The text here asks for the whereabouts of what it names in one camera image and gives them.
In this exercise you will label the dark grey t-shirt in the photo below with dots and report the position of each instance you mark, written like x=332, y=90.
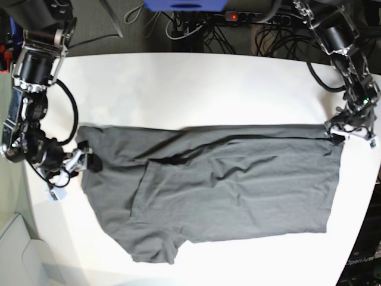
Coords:
x=161, y=188

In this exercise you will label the black power strip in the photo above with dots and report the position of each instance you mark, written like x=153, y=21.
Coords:
x=252, y=18

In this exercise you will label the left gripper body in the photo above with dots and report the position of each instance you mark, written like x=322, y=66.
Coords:
x=345, y=124

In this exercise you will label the red clamp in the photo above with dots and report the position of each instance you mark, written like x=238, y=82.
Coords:
x=6, y=59

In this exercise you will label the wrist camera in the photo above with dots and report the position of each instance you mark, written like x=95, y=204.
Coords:
x=56, y=194
x=372, y=142

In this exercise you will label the white side table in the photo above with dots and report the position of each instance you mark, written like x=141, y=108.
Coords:
x=26, y=261

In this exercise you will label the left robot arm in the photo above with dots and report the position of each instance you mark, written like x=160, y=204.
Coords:
x=337, y=35

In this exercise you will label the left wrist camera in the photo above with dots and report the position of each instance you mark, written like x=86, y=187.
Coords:
x=372, y=142

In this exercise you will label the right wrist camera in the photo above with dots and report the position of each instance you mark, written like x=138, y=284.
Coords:
x=56, y=194

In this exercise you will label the blue box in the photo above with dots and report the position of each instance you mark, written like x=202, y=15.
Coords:
x=185, y=5

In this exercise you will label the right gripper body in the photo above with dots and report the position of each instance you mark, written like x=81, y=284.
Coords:
x=61, y=167

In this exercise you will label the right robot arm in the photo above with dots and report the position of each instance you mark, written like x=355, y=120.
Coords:
x=35, y=40

